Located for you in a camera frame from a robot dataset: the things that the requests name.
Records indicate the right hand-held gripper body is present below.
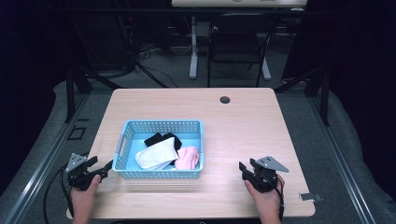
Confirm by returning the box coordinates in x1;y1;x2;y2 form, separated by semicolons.
248;155;290;193

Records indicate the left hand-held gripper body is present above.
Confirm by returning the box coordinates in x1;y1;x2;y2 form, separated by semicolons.
64;152;101;191

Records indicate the blue plastic basket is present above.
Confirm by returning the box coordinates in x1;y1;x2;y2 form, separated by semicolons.
111;119;205;180

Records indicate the person's left hand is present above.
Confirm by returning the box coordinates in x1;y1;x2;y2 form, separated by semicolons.
69;174;103;219

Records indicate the person's right hand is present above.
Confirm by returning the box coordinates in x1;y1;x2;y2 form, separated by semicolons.
244;175;286;219

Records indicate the white sock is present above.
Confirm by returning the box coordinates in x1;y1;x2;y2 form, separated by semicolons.
134;136;180;171

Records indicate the pink sock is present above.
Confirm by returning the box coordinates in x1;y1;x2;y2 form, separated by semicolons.
174;146;201;171

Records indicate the black sock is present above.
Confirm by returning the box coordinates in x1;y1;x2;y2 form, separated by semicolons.
143;132;183;154

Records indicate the black folding chair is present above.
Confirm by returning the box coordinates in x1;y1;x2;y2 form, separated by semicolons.
205;12;278;89

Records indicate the white desk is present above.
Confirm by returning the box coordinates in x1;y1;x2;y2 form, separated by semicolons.
171;0;308;81

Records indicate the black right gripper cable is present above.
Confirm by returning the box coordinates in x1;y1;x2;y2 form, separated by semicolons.
272;174;286;222

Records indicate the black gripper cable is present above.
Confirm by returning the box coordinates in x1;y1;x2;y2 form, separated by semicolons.
272;174;286;222
42;151;92;224

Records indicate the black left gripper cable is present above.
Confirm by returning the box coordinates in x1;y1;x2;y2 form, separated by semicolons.
42;151;92;224

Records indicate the small grey metal bracket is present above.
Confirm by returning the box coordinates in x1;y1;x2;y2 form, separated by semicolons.
299;192;324;203

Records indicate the black metal frame stand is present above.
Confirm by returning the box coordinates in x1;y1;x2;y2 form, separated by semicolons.
274;62;332;127
64;21;124;124

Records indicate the bundle of floor cables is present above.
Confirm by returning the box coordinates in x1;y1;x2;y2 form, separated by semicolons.
118;15;194;89

